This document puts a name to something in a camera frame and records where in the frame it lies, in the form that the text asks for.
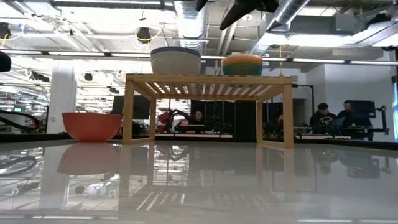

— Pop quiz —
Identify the cyan plastic bowl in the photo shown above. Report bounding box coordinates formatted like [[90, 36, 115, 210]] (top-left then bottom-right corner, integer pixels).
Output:
[[221, 63, 264, 77]]

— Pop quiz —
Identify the white plastic bowl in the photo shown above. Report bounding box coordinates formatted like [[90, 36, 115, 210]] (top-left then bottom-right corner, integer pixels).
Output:
[[150, 53, 203, 76]]

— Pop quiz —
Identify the slatted wooden shelf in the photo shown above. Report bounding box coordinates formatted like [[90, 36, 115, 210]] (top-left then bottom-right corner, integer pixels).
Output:
[[121, 73, 295, 149]]

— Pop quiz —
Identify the person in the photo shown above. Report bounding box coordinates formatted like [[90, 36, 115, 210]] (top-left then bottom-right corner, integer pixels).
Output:
[[308, 102, 338, 136], [189, 109, 208, 126], [336, 100, 374, 141]]

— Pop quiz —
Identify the black monitor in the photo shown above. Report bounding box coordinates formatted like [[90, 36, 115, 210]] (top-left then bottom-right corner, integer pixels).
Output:
[[111, 95, 152, 121], [349, 100, 377, 119]]

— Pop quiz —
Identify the wooden background table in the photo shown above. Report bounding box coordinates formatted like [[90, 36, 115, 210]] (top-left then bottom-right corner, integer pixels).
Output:
[[294, 134, 353, 140], [155, 133, 234, 139]]

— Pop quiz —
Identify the red plastic bowl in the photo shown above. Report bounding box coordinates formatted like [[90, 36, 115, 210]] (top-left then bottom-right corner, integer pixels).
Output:
[[62, 111, 124, 143]]

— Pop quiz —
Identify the white column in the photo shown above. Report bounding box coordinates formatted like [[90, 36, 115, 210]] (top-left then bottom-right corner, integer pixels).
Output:
[[46, 60, 78, 135]]

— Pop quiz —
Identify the black monitor stand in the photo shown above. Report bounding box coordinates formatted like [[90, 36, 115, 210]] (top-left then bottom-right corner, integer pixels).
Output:
[[374, 105, 391, 136]]

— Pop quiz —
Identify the silver ventilation duct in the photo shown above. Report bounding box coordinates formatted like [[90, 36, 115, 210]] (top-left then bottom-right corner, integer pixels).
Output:
[[173, 0, 207, 55], [249, 0, 312, 55]]

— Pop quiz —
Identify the black ceiling camera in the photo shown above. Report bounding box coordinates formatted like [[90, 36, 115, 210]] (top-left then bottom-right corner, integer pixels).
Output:
[[136, 27, 152, 44]]

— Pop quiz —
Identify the black metal table frame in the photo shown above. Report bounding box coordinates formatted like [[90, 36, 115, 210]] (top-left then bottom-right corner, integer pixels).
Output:
[[0, 133, 398, 145]]

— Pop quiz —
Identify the black curved cable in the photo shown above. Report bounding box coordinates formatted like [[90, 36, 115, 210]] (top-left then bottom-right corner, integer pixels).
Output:
[[0, 108, 42, 132]]

